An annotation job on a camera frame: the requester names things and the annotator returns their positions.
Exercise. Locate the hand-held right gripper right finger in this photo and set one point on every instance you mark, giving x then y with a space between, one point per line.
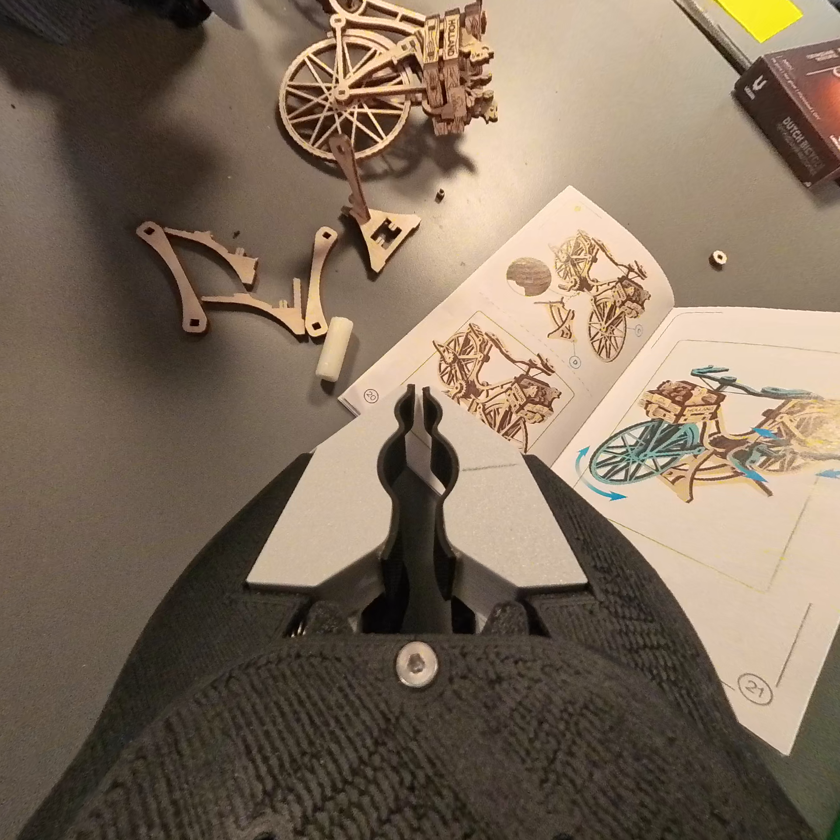
512 525

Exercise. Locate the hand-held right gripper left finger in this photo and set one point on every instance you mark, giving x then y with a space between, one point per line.
328 518

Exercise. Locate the white instruction booklet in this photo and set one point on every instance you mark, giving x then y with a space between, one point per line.
709 577

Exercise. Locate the notched wooden arc part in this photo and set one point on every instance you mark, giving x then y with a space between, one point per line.
223 253
269 307

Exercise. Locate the curved wooden strip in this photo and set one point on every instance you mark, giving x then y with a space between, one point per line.
319 275
169 269

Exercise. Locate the triangular wooden part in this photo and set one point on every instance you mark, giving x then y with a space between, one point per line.
384 256

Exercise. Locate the wooden bicycle model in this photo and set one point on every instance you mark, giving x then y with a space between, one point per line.
453 65

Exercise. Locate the dark model kit box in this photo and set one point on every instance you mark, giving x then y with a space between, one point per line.
794 111

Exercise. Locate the white wax stick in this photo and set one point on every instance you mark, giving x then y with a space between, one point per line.
334 348

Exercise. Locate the yellow sticky note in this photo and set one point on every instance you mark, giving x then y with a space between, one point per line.
761 16

